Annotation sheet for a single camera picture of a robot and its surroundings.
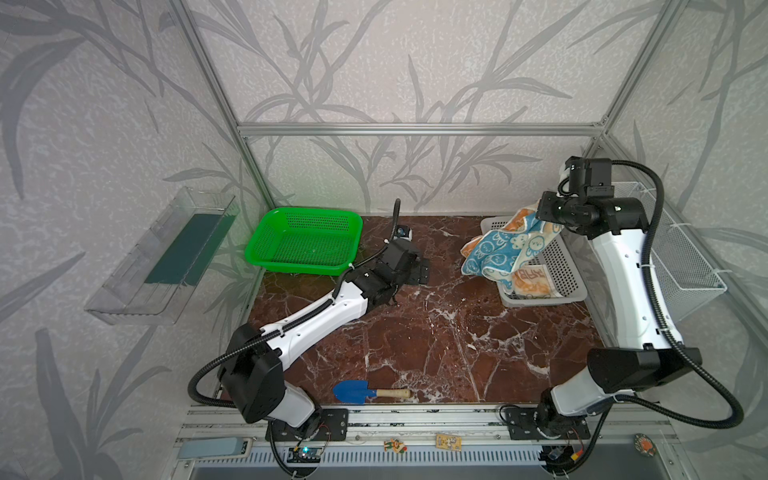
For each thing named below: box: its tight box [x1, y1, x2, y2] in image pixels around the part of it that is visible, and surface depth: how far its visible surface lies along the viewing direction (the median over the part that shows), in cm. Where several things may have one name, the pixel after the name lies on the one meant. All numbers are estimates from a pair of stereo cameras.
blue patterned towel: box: [461, 214, 565, 289], surface depth 88 cm
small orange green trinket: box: [384, 438, 408, 453], surface depth 72 cm
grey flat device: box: [176, 437, 256, 460], surface depth 71 cm
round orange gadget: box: [634, 433, 657, 457], surface depth 72 cm
